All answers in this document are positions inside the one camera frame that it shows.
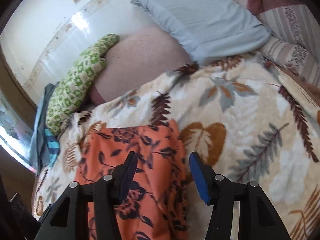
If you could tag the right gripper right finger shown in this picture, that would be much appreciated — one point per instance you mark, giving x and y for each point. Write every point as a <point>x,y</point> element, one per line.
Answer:
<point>258,217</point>

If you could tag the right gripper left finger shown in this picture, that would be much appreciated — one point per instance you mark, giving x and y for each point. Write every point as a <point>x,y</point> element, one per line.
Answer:
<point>67,218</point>

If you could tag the orange black floral garment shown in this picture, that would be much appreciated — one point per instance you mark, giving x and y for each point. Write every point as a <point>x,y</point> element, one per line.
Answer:
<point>156,205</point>

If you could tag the blue grey cloth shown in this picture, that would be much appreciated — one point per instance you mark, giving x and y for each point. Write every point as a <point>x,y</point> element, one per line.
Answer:
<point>37,148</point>

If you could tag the blue striped cloth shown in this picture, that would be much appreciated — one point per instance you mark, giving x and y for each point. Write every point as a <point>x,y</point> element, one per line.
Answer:
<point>53,146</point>

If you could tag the cream leaf print blanket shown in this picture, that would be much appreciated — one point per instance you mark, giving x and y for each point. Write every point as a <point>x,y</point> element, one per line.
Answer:
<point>246,119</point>

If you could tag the stained glass window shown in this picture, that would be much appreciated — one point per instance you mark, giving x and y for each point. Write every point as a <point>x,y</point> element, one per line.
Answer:
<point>15,135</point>

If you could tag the green white patterned pillow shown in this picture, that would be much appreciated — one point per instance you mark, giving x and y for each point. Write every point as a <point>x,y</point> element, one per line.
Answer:
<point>72,89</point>

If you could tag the striped mauve patterned quilt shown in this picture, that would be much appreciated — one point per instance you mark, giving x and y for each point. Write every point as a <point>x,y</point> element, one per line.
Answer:
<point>294,45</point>

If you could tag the light blue pillow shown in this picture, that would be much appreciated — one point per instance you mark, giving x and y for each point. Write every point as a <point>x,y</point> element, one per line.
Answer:
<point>208,30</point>

